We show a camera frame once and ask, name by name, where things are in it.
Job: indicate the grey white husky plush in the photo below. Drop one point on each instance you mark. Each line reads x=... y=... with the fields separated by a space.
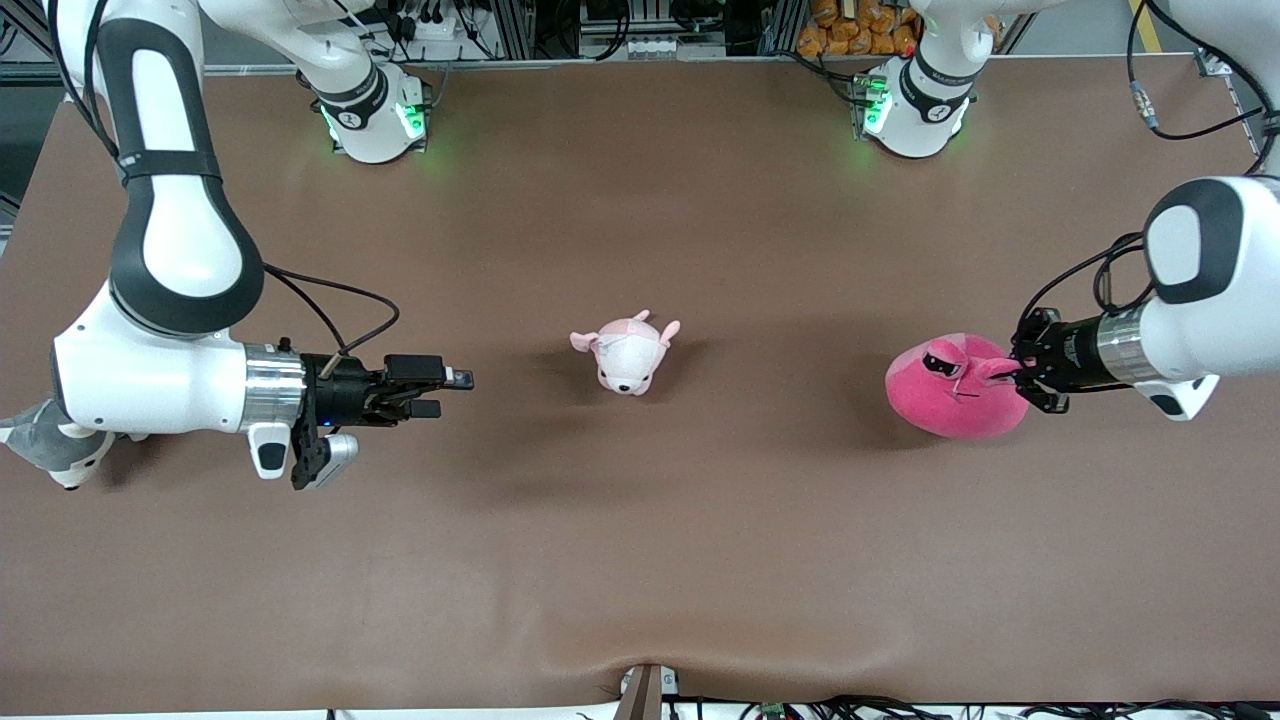
x=40 y=445

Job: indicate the brown table mat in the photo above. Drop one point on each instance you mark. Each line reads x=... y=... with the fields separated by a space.
x=640 y=520

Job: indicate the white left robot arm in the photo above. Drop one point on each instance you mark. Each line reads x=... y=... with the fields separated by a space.
x=1210 y=300

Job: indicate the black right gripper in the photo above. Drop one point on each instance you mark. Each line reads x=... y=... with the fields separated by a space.
x=345 y=391

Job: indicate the white power strip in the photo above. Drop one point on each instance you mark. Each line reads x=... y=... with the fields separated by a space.
x=435 y=25

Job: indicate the pile of orange plush toys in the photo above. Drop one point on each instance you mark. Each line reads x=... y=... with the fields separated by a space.
x=860 y=25

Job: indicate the metal camera mount clamp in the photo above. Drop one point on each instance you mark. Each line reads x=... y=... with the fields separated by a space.
x=643 y=692

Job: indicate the round hot pink plush toy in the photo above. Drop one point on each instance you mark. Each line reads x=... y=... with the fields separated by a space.
x=950 y=400

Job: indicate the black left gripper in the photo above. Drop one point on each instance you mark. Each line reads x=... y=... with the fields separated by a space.
x=1062 y=357

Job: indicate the pale pink white plush dog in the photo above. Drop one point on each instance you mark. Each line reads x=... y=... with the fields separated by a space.
x=628 y=360

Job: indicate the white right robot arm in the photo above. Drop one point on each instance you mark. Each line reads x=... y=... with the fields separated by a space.
x=150 y=380

